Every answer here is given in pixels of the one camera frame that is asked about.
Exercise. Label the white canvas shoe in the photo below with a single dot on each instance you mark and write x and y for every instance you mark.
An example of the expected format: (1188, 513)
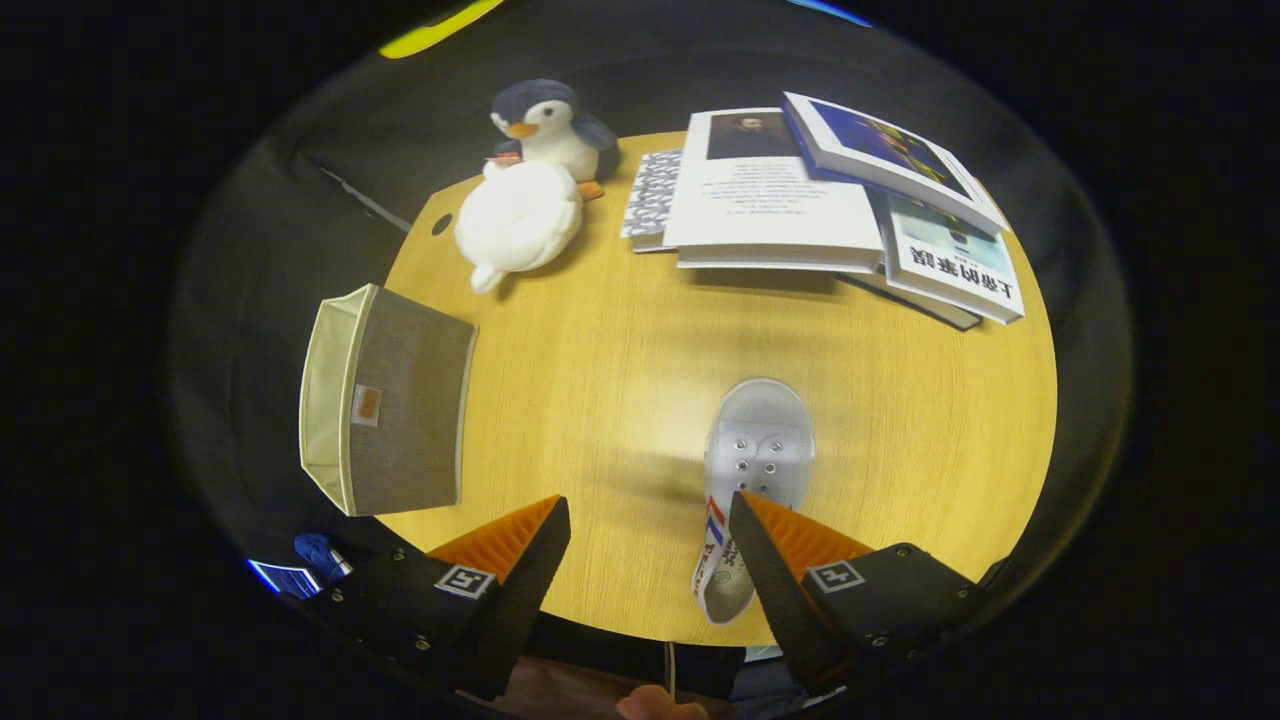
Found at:
(760, 430)

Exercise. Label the white book black lettering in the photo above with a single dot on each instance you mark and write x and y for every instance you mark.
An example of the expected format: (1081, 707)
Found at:
(955, 265)

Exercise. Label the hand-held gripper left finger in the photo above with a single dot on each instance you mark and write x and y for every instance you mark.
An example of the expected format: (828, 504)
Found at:
(525, 600)

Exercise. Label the computer monitor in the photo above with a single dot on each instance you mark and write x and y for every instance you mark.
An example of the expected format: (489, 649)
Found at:
(285, 580)

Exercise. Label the blue cover book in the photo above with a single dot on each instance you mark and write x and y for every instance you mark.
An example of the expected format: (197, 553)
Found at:
(890, 150)

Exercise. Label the white book with portrait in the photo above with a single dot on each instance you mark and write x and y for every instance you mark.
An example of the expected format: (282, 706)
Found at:
(770, 210)

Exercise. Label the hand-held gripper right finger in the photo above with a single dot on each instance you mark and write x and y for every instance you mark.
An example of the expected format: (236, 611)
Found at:
(775, 600)

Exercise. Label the penguin plush toy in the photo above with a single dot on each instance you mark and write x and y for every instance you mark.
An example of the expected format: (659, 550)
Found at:
(545, 110)

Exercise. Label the beige fabric storage box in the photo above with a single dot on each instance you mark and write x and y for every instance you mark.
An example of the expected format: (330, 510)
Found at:
(410, 400)

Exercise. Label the black white patterned book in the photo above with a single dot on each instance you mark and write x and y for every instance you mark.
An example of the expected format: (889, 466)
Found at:
(652, 195)

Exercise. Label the white duck plush toy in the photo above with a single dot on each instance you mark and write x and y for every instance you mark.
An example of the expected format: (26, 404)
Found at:
(520, 220)

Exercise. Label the blue cloth item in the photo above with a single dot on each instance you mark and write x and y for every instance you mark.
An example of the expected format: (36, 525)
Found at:
(320, 555)

